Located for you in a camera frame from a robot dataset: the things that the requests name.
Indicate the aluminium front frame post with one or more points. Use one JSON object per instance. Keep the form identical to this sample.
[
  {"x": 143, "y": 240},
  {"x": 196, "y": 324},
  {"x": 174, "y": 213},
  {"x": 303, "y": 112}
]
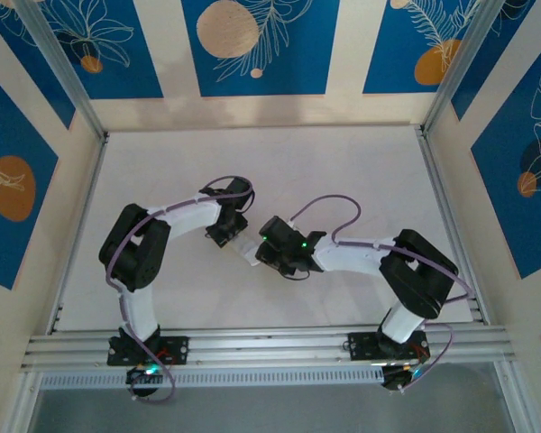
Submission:
[
  {"x": 24, "y": 406},
  {"x": 511, "y": 397}
]

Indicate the black controller circuit board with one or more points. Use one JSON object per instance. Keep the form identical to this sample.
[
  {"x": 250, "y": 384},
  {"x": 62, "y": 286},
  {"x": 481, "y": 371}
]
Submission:
[
  {"x": 144, "y": 379},
  {"x": 397, "y": 379}
]

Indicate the aluminium front mounting beam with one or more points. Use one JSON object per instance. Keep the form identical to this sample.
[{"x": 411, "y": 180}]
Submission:
[{"x": 275, "y": 343}]

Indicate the aluminium table side rail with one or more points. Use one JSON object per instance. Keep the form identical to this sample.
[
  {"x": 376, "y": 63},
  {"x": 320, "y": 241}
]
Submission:
[
  {"x": 442, "y": 198},
  {"x": 90, "y": 189}
]

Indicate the aluminium frame corner post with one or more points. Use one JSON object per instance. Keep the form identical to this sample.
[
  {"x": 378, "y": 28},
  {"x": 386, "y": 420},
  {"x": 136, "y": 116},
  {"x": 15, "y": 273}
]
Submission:
[
  {"x": 63, "y": 72},
  {"x": 460, "y": 63}
]

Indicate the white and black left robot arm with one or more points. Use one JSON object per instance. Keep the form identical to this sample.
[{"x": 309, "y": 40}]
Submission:
[{"x": 189, "y": 218}]

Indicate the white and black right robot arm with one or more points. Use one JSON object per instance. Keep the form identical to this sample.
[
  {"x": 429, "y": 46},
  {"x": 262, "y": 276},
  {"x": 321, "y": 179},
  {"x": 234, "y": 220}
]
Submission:
[{"x": 356, "y": 259}]

